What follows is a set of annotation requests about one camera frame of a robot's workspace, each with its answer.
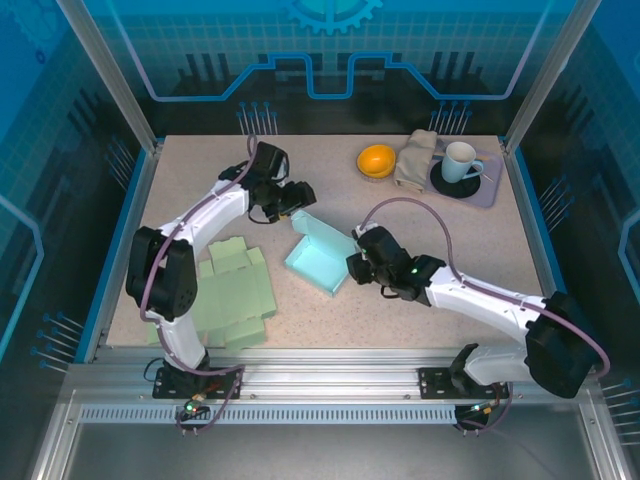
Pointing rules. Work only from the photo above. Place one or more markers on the light blue paper box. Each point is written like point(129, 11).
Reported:
point(315, 260)

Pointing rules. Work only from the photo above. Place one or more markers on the light green paper box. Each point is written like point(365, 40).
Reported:
point(240, 295)

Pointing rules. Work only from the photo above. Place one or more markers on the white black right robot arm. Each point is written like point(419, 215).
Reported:
point(480, 300)

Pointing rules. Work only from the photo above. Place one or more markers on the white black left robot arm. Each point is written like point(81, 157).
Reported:
point(210, 212)

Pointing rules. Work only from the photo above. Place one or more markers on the black round coaster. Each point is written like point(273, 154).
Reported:
point(457, 191)

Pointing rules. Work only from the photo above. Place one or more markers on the beige folded cloth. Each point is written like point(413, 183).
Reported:
point(412, 165)

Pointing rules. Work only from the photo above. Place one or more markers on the orange yellow bowl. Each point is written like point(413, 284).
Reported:
point(375, 159)

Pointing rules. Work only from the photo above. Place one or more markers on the white mug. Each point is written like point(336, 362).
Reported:
point(455, 167)

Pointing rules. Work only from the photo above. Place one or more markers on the lavender tray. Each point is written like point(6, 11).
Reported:
point(490, 192)

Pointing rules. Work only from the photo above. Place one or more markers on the thin wooden stick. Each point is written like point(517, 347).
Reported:
point(487, 176)

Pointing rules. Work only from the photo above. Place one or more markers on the aluminium mounting rail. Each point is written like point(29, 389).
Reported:
point(330, 370)

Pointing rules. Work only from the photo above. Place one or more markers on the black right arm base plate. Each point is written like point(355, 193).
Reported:
point(435, 382)

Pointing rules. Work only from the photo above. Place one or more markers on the aluminium side rail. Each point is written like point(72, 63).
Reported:
point(524, 200)
point(138, 200)

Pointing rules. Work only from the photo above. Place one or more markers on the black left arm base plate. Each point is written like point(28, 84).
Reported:
point(225, 382)

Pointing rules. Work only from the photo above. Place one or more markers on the aluminium frame post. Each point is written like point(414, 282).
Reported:
point(540, 75)
point(114, 75)

